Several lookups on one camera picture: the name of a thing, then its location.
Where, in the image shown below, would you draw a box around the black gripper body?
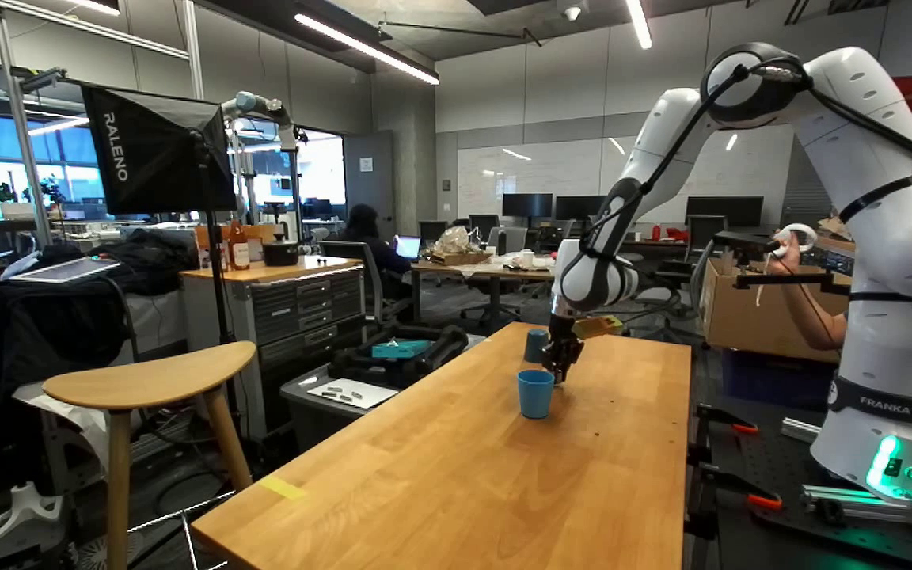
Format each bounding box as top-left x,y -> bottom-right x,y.
542,311 -> 588,369

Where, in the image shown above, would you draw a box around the wooden office table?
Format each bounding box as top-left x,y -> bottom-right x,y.
411,258 -> 558,327

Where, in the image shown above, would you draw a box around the white crumpled bag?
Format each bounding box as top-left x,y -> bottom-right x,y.
426,225 -> 497,265

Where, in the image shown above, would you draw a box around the black bag with teal item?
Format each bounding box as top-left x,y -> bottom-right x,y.
329,322 -> 471,390

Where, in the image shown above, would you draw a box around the orange black spring clamp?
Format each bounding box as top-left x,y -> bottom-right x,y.
689,406 -> 762,470
686,463 -> 784,542

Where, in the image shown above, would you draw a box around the cardboard box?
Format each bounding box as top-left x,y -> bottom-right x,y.
701,258 -> 849,363

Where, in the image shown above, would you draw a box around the blue storage bin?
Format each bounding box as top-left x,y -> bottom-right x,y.
712,348 -> 838,407

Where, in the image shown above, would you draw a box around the wide black computer monitor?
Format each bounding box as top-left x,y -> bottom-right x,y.
683,194 -> 766,233

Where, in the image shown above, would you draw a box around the grey storage tray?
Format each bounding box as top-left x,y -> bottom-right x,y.
279,362 -> 402,447

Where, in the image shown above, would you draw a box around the seated person dark clothes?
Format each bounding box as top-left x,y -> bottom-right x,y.
340,203 -> 418,311

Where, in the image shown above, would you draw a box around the black office chair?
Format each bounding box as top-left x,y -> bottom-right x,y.
321,236 -> 387,319

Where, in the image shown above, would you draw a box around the grey drawer cabinet wooden top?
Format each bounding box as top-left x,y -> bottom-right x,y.
176,253 -> 367,440

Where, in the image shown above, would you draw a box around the yellow tape strip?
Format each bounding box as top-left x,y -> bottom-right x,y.
260,473 -> 311,502

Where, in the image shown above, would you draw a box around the short ceiling light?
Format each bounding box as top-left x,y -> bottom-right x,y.
622,0 -> 654,54

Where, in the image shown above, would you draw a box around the black perforated mounting board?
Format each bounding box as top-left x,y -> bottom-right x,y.
790,502 -> 912,570

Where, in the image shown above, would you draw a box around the long ceiling light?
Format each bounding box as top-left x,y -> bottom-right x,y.
290,11 -> 443,89

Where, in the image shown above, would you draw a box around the black light stand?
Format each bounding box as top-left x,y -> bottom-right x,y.
201,203 -> 229,344

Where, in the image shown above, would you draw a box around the wooden stool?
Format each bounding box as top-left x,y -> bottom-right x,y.
38,340 -> 260,570

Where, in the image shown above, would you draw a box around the black backpack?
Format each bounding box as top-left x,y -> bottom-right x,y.
119,225 -> 198,299

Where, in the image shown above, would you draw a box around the black softbox light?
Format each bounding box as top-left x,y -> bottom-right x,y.
80,81 -> 241,220

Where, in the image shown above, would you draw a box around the black cloth covered chair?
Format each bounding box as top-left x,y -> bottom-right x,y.
0,265 -> 136,487

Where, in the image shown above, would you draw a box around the metal support pole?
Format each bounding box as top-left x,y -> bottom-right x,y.
0,3 -> 56,249

